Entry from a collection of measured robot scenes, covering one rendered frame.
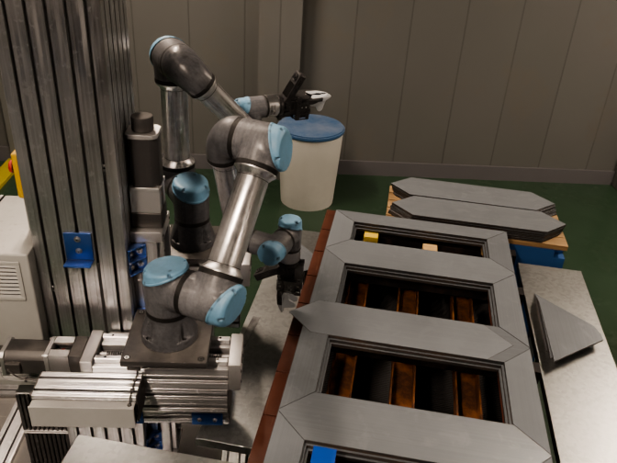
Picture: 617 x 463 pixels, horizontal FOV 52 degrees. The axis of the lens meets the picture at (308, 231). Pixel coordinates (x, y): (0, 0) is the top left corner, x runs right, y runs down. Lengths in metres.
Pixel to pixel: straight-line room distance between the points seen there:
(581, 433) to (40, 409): 1.52
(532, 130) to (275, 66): 2.11
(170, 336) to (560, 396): 1.24
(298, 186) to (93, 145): 2.94
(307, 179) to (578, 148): 2.32
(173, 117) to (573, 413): 1.55
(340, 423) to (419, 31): 3.58
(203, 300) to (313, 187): 2.98
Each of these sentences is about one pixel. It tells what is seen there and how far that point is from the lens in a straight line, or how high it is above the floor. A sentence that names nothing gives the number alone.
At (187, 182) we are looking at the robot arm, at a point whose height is 1.26.
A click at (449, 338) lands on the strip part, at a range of 2.17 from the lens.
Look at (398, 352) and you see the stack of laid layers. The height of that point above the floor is 0.83.
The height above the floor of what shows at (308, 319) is 0.85.
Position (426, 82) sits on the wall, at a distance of 5.04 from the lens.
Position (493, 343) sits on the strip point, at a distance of 2.20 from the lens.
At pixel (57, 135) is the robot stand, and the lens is 1.70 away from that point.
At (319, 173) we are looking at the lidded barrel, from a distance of 4.45.
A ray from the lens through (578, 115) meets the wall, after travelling 5.51.
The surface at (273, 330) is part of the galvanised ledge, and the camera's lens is 2.37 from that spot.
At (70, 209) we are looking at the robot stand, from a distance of 1.79.
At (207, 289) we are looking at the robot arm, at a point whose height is 1.25.
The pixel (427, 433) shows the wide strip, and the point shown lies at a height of 0.85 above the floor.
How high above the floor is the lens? 2.17
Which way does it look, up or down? 30 degrees down
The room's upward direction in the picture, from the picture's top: 4 degrees clockwise
